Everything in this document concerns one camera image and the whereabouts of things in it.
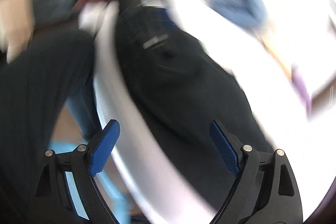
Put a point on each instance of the blue rolled duvet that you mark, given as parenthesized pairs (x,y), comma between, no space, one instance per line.
(247,14)

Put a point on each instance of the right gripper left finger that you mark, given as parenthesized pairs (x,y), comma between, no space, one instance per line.
(101,146)

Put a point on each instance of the purple pillow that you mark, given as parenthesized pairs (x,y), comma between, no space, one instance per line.
(300,87)

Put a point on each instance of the black pants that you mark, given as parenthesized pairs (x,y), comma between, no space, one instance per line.
(176,86)

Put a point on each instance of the white bed sheet mattress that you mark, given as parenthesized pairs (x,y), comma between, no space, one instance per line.
(295,183)

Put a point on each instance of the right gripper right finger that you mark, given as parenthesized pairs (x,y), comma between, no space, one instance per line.
(228,147)

